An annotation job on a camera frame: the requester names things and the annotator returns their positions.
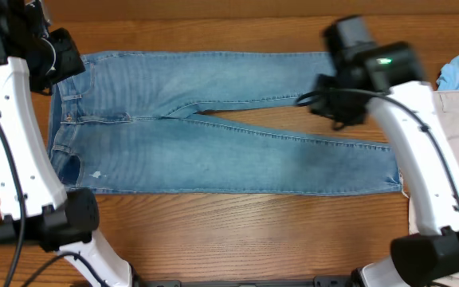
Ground light blue denim jeans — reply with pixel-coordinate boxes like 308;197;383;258
47;51;403;196

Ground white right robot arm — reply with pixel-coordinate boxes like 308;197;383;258
298;16;459;286

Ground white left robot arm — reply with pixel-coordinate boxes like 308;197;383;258
0;0;140;286

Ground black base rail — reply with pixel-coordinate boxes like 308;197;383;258
139;275;353;287

